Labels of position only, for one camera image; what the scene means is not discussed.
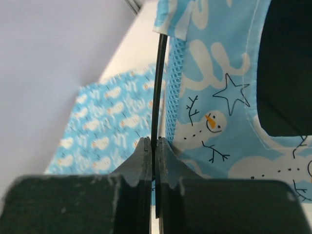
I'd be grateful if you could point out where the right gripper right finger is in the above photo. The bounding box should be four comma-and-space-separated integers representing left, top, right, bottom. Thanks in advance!
155, 137, 312, 234

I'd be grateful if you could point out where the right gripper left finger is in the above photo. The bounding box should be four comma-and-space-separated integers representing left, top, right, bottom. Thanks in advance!
0, 137, 152, 234

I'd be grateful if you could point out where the blue snowman patterned mat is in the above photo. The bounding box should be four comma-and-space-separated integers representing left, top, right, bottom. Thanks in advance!
45, 64, 156, 175

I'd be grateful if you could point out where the blue patterned pet tent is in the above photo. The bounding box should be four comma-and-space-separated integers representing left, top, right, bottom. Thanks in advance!
154, 0, 312, 203

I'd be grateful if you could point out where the black tent pole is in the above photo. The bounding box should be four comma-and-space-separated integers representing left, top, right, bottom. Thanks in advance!
150, 33, 169, 220

